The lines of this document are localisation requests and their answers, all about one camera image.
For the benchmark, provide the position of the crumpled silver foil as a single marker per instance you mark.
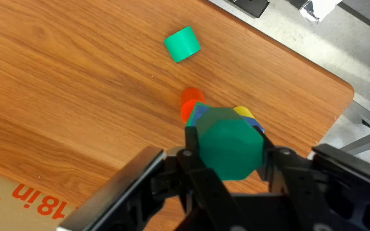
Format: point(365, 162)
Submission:
point(320, 8)

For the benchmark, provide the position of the blue block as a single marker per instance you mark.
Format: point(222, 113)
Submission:
point(199, 112)

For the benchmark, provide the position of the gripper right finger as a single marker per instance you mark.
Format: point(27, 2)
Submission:
point(300, 179)

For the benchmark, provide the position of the green octagonal block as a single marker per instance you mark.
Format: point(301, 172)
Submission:
point(230, 144)

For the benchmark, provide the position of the cardboard sheet with red print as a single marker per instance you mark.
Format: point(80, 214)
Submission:
point(14, 205)

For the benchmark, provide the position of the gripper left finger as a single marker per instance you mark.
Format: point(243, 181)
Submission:
point(204, 189)

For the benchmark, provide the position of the yellow block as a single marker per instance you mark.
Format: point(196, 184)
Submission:
point(242, 111)

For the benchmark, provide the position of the orange cylinder block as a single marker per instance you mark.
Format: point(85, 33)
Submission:
point(189, 99)

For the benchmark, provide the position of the black flat object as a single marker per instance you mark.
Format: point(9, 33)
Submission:
point(249, 5)

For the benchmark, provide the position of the green cylinder block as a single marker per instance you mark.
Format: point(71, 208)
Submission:
point(181, 44)

